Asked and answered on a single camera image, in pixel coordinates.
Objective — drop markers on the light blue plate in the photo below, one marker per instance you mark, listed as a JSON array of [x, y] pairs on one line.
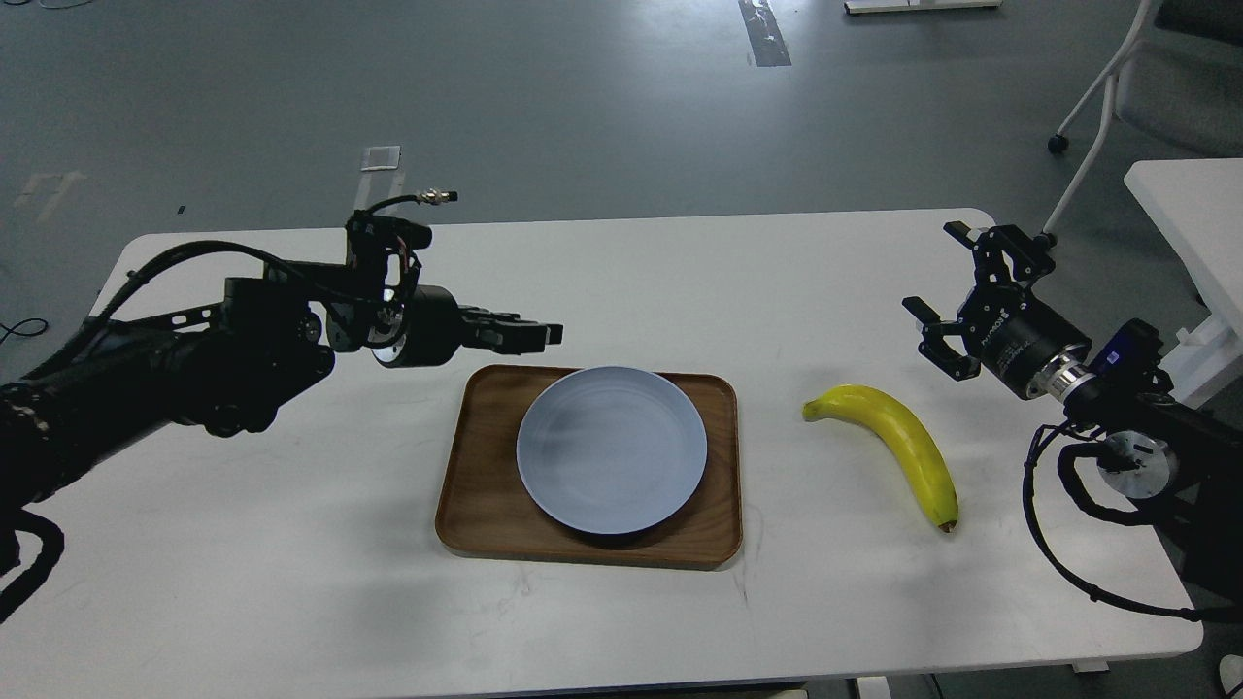
[[611, 450]]

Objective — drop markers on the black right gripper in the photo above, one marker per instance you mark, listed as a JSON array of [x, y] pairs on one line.
[[1005, 328]]

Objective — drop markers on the yellow banana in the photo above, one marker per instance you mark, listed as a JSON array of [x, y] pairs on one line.
[[925, 468]]

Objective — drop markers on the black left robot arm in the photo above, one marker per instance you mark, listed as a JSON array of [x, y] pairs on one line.
[[227, 367]]

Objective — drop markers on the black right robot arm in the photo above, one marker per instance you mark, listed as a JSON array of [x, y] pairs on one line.
[[1132, 448]]

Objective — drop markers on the white office chair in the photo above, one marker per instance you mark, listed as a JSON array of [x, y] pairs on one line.
[[1186, 101]]

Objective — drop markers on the white side table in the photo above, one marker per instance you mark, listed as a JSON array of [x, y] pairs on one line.
[[1197, 206]]

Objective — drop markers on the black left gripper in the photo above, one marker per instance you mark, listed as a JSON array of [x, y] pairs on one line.
[[435, 328]]

